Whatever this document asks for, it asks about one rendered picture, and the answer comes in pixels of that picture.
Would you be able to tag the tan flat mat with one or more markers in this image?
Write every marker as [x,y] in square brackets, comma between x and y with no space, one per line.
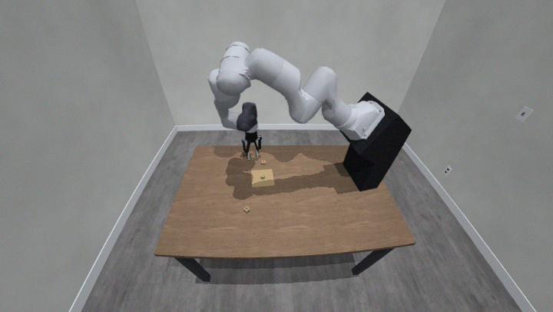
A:
[257,182]

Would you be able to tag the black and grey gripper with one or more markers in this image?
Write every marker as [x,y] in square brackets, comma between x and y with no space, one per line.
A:
[250,137]

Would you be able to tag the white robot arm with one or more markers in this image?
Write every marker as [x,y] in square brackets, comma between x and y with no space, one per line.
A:
[237,69]

